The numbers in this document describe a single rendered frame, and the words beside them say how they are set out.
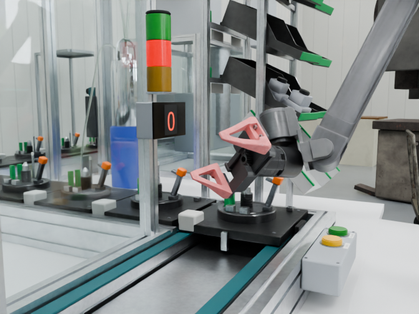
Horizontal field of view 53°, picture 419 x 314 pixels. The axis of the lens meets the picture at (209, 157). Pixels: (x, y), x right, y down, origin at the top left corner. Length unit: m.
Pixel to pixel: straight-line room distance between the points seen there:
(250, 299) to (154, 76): 0.45
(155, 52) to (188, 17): 1.45
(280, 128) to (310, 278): 0.28
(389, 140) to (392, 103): 6.04
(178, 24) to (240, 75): 1.11
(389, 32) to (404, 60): 4.34
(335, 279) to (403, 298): 0.19
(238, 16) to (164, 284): 0.79
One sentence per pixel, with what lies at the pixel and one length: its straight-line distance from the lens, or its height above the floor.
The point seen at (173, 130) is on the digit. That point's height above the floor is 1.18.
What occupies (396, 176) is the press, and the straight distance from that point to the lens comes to 5.61.
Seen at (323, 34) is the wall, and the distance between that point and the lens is 12.19.
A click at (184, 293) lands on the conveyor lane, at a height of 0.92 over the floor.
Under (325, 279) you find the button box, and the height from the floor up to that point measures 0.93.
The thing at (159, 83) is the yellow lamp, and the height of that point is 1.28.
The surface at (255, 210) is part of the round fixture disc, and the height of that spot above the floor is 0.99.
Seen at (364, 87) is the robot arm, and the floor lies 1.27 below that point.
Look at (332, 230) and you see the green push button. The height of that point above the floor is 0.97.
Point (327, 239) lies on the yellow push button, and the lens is 0.88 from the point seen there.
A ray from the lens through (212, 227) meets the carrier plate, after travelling 0.93.
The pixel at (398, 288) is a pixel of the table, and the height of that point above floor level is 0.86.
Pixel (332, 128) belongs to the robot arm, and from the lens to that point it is 0.77.
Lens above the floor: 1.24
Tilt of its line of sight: 8 degrees down
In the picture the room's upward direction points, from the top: straight up
